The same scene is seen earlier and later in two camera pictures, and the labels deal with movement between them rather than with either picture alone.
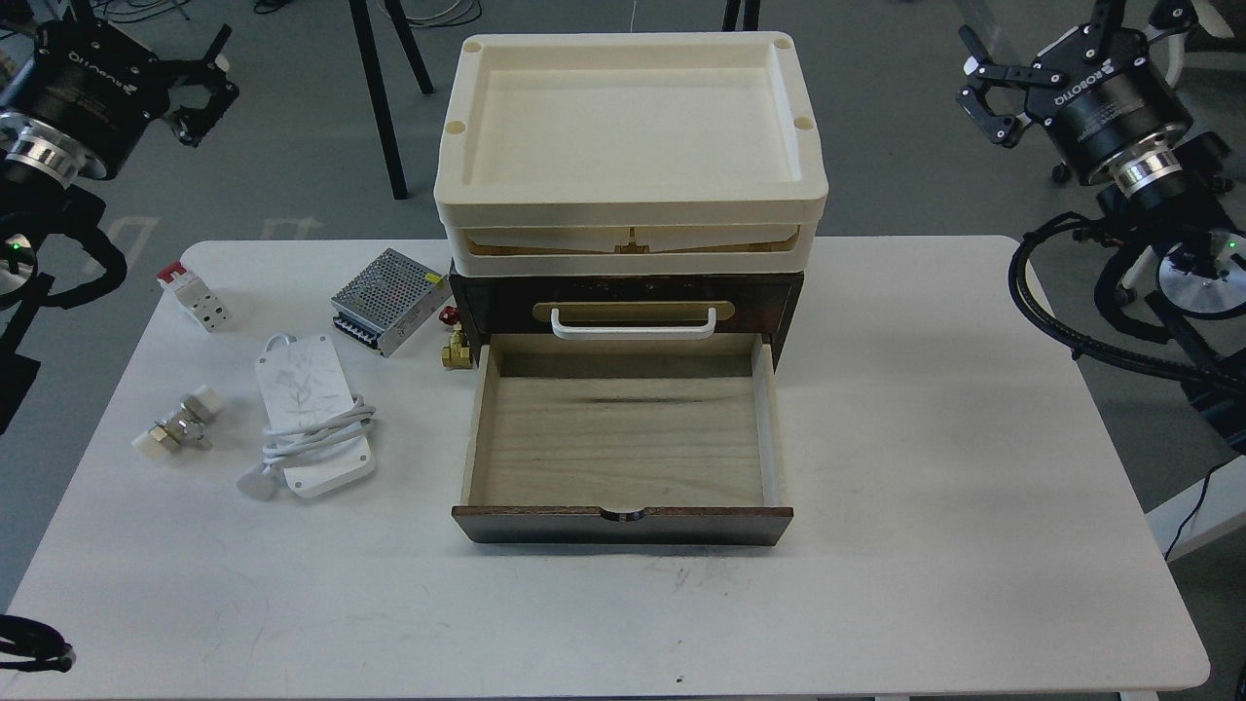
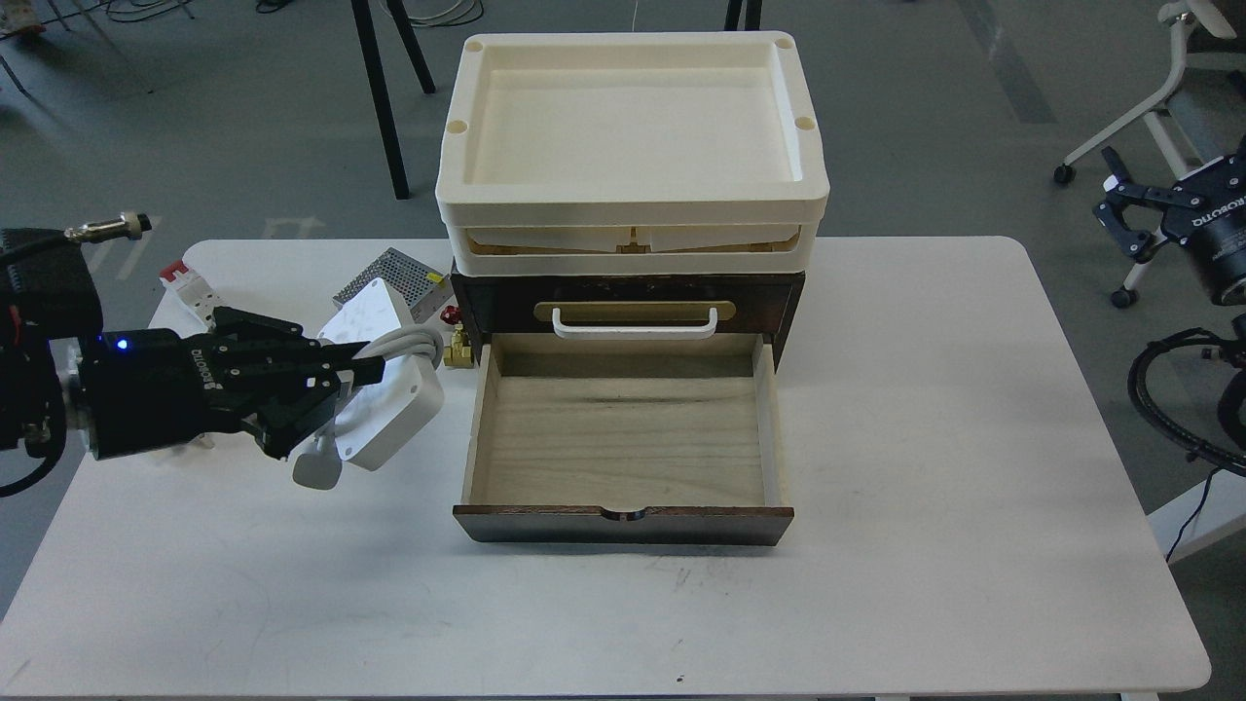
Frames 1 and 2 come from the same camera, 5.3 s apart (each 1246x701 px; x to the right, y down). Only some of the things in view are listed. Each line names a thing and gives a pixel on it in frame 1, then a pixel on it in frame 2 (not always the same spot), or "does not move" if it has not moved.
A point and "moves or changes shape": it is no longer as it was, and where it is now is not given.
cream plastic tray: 594,153 does not move
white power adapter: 317,439 moves or changes shape
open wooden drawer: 625,439 does not move
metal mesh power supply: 387,299 does not move
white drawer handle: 633,333 does not move
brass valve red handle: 458,354 does not move
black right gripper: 1095,96 → 1216,233
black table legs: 370,58 does not move
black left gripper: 91,85 → 151,388
